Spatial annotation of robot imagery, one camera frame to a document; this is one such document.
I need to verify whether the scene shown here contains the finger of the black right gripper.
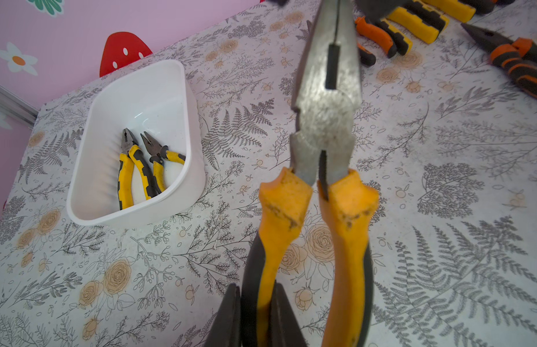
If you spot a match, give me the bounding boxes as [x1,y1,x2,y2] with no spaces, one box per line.
[355,0,407,20]

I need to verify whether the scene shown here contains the floral patterned table mat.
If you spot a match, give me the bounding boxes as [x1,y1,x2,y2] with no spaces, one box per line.
[0,1,537,346]

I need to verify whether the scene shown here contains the aluminium rail frame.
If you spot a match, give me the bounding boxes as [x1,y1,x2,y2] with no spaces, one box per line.
[0,85,38,128]

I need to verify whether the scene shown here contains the yellow black handled pliers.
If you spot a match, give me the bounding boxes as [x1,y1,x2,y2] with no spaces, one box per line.
[423,0,496,23]

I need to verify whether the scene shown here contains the orange black pliers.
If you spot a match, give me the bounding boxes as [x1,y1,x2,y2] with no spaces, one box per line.
[355,17,413,59]

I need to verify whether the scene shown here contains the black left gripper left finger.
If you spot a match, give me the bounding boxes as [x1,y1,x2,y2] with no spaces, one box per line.
[204,283,241,347]

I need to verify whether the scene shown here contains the small yellow diagonal pliers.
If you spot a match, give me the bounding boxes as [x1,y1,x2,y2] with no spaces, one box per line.
[141,132,186,193]

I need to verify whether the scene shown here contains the white plastic storage box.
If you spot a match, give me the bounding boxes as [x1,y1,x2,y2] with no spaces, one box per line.
[67,60,206,228]

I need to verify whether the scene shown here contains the dark orange striped pliers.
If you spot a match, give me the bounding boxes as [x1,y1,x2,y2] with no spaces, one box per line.
[462,23,537,99]

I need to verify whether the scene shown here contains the yellow black combination pliers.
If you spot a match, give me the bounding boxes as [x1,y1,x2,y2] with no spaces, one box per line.
[117,128,160,210]

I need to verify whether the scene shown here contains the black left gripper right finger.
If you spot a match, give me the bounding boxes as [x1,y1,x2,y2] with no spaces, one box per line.
[270,283,307,347]

